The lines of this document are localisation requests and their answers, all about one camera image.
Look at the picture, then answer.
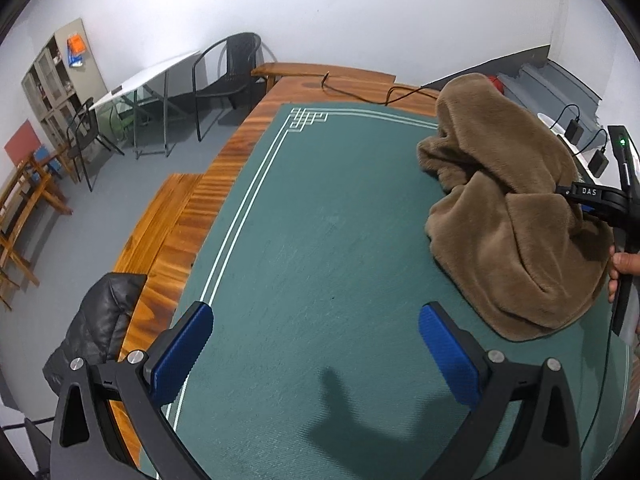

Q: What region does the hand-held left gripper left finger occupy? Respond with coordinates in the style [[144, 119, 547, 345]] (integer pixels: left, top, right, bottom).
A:
[[50, 301, 215, 480]]

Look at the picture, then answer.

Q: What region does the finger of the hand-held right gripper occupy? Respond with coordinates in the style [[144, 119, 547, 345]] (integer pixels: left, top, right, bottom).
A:
[[555, 184, 608, 211]]

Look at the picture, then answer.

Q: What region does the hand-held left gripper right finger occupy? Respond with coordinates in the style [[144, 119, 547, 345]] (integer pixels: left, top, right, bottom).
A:
[[419, 302, 583, 480]]

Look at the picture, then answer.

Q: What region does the brown fleece garment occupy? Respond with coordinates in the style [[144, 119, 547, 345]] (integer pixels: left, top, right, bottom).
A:
[[416, 73, 615, 343]]

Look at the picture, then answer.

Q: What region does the person's right hand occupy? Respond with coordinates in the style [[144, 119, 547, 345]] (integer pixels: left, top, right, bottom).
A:
[[607, 250, 640, 304]]

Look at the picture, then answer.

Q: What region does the black power adapter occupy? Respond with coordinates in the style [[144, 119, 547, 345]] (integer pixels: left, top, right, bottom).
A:
[[550, 105, 586, 146], [580, 129, 611, 179]]

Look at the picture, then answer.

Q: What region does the grey staircase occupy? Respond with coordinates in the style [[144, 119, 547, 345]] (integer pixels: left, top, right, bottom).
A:
[[497, 57, 603, 127]]

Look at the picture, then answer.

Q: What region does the long wooden bench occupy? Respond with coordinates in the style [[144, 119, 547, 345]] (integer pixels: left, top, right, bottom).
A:
[[115, 173, 206, 277]]

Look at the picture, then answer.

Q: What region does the wooden table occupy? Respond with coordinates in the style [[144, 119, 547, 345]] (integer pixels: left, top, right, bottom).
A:
[[112, 75, 443, 468]]

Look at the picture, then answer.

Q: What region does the green table mat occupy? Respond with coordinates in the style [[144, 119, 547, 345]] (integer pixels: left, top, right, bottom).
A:
[[137, 102, 633, 480]]

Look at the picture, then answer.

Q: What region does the wooden chair with blue seat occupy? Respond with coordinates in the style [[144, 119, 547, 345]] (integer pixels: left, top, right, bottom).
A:
[[27, 146, 77, 217]]

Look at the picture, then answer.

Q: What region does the green plastic stool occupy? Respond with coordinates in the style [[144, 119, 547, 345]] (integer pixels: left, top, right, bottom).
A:
[[107, 107, 138, 141]]

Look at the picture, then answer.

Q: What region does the black metal chair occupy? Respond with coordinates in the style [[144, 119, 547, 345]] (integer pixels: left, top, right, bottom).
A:
[[66, 97, 126, 192]]

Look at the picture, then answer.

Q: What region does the red board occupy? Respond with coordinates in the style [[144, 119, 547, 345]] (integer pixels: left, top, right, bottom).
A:
[[4, 119, 42, 163]]

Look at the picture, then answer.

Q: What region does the white folding table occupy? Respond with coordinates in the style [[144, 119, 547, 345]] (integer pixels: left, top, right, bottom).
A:
[[89, 51, 201, 160]]

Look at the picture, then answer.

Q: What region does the black metal armchair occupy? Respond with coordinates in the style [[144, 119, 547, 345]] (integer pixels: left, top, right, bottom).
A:
[[192, 32, 263, 142]]

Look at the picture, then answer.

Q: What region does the beige glass-door cabinet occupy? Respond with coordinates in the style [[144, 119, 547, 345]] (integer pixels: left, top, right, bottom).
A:
[[21, 17, 108, 153]]

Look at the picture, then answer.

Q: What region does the orange and blue packet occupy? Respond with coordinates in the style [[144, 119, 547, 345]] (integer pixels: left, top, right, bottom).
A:
[[66, 33, 87, 69]]

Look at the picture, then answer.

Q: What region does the thin gripper cable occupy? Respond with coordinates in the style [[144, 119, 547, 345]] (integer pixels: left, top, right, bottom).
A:
[[592, 305, 619, 461]]

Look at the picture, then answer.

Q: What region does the black cable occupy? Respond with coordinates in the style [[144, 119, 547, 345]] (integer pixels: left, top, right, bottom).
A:
[[320, 71, 442, 108]]

